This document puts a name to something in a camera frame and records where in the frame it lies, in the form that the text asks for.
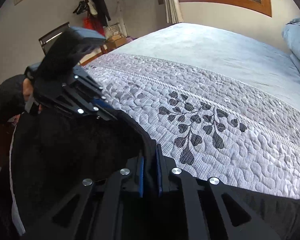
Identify black pants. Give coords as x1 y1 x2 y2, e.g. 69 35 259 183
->
8 110 300 239

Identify person left hand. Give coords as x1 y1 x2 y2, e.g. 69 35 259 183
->
23 78 33 102

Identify red hanging item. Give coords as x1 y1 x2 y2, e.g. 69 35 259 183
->
83 17 105 36

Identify white radiator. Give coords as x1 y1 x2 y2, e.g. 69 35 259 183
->
103 23 122 40

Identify grey quilted bedspread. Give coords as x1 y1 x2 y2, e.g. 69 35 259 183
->
84 54 300 199

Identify beige curtain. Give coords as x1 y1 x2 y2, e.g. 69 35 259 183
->
164 0 184 24

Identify light blue bed sheet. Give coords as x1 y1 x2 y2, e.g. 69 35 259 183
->
112 23 300 113

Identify grey folded comforter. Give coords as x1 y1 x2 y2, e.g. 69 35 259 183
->
282 17 300 73

